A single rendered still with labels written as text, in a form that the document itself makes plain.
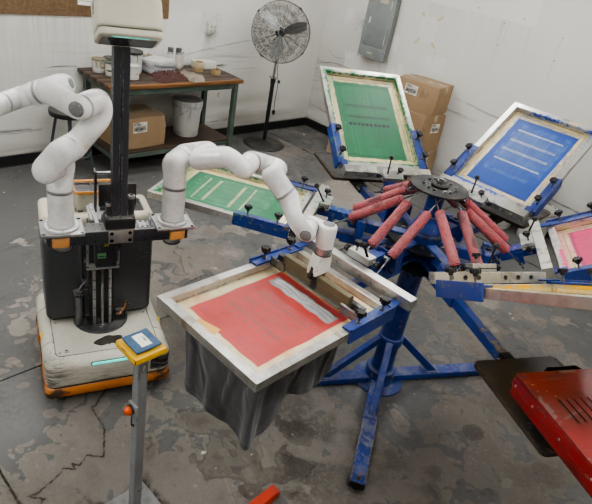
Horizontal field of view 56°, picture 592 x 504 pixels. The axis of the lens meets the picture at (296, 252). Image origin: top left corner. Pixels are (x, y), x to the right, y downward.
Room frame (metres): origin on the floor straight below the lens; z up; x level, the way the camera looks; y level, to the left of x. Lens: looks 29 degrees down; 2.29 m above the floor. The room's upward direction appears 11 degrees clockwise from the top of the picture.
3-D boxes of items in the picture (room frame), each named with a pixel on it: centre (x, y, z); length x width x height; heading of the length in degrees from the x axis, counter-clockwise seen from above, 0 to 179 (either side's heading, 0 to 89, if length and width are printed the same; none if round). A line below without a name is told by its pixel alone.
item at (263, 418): (1.69, -0.11, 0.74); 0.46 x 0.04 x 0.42; 141
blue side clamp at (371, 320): (1.87, -0.35, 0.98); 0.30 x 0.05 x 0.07; 141
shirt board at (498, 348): (2.05, -0.89, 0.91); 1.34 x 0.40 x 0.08; 21
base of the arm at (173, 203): (2.11, 0.55, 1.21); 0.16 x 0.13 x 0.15; 31
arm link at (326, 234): (2.03, -0.07, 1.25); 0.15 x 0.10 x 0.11; 83
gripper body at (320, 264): (2.02, -0.11, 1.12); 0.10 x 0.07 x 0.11; 141
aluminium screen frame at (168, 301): (1.86, 0.02, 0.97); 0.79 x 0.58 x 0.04; 141
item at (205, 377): (1.64, 0.20, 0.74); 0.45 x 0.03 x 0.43; 51
